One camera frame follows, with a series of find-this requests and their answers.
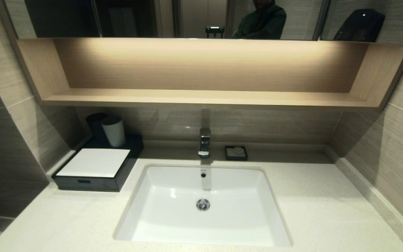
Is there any black amenity drawer box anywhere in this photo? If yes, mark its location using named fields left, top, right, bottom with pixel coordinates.
left=52, top=135, right=144, bottom=192

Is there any chrome faucet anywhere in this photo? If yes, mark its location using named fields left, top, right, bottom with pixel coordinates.
left=198, top=127, right=212, bottom=158

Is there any black soap dish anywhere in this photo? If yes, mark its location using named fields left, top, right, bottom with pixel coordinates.
left=225, top=146, right=248, bottom=161

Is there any white cup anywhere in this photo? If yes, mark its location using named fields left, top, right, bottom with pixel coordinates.
left=101, top=116, right=126, bottom=148

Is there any white sink basin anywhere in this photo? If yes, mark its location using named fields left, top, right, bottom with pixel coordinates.
left=113, top=164, right=294, bottom=248

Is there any black cup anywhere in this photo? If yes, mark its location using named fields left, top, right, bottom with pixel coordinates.
left=86, top=113, right=108, bottom=142

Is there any light wooden wall shelf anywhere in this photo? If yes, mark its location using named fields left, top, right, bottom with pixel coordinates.
left=16, top=37, right=403, bottom=112

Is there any wall mirror cabinet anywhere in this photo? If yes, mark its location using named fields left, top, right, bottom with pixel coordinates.
left=4, top=0, right=403, bottom=45

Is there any black wall hair dryer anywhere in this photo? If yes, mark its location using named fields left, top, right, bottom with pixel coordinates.
left=333, top=9, right=386, bottom=42

